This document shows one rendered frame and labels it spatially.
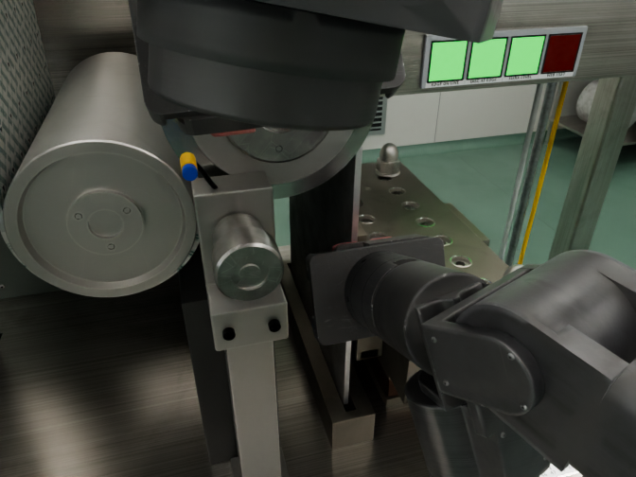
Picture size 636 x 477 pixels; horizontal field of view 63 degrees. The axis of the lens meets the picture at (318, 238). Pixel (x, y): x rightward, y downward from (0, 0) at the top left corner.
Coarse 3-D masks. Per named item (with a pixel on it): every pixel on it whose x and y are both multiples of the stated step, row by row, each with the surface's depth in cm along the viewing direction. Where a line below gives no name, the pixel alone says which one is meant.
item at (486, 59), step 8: (496, 40) 70; (504, 40) 71; (472, 48) 70; (480, 48) 70; (488, 48) 71; (496, 48) 71; (472, 56) 70; (480, 56) 71; (488, 56) 71; (496, 56) 71; (472, 64) 71; (480, 64) 71; (488, 64) 72; (496, 64) 72; (472, 72) 72; (480, 72) 72; (488, 72) 72; (496, 72) 73
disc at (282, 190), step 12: (168, 120) 33; (168, 132) 33; (180, 132) 33; (360, 132) 37; (180, 144) 34; (192, 144) 34; (348, 144) 37; (360, 144) 37; (180, 156) 34; (204, 156) 34; (336, 156) 37; (348, 156) 37; (204, 168) 35; (216, 168) 35; (324, 168) 37; (336, 168) 38; (300, 180) 37; (312, 180) 37; (324, 180) 38; (276, 192) 37; (288, 192) 37; (300, 192) 38
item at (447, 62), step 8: (440, 48) 69; (448, 48) 69; (456, 48) 69; (464, 48) 70; (432, 56) 69; (440, 56) 69; (448, 56) 70; (456, 56) 70; (464, 56) 70; (432, 64) 70; (440, 64) 70; (448, 64) 70; (456, 64) 70; (432, 72) 70; (440, 72) 70; (448, 72) 71; (456, 72) 71; (432, 80) 71
